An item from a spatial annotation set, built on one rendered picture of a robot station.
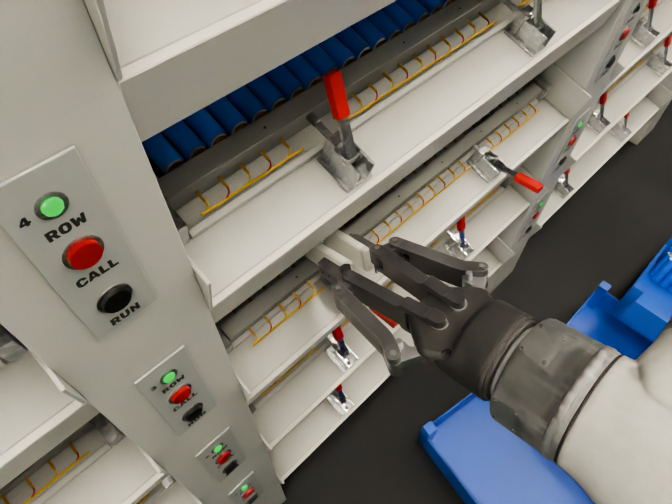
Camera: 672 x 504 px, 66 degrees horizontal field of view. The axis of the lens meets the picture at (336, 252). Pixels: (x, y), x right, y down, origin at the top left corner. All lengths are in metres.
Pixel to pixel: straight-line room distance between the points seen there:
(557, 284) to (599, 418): 0.94
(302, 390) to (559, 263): 0.79
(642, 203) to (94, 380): 1.40
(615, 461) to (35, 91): 0.35
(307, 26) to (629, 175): 1.37
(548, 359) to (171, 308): 0.25
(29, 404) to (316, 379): 0.44
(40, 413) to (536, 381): 0.32
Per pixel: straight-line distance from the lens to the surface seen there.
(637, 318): 1.17
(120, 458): 0.55
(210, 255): 0.39
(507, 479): 1.08
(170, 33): 0.26
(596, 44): 0.80
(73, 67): 0.23
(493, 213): 0.93
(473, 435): 1.08
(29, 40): 0.22
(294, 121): 0.43
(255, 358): 0.55
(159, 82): 0.25
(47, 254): 0.27
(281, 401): 0.73
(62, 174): 0.25
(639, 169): 1.64
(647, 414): 0.37
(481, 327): 0.40
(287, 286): 0.55
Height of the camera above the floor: 1.01
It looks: 55 degrees down
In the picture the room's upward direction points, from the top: straight up
